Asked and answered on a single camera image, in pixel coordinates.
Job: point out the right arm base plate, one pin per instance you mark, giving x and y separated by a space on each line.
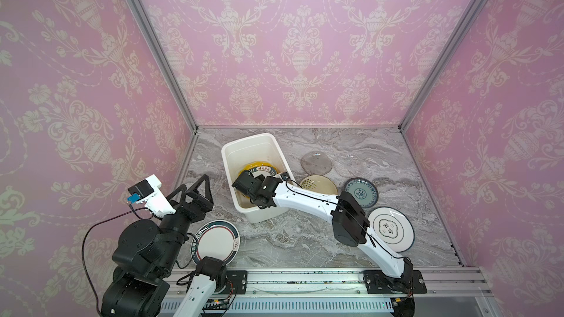
378 283

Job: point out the aluminium corner post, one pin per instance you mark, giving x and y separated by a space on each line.
142 18
466 22

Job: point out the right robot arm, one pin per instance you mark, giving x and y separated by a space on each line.
349 222

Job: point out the white plastic bin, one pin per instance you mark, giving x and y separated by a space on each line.
263 153

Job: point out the white plate green red rim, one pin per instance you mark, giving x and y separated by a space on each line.
217 239

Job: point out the white plate dark green rim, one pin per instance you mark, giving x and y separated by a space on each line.
262 169

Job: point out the right aluminium corner post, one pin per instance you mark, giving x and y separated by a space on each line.
466 22

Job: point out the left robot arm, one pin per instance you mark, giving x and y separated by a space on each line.
147 251

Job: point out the small blue patterned plate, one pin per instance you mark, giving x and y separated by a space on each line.
363 190

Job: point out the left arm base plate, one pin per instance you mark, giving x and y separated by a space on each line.
222 283

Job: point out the left aluminium corner post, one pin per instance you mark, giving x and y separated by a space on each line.
142 18

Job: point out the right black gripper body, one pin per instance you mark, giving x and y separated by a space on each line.
254 185

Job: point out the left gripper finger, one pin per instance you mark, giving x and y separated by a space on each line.
200 191
177 196

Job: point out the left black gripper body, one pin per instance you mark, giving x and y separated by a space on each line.
194 215

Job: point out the clear glass plate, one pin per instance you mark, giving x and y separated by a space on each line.
316 163

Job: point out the white plate blue rim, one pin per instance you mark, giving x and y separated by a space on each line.
393 227

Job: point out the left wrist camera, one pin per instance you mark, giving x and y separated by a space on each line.
148 192

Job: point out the cream willow pattern plate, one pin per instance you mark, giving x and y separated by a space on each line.
319 184

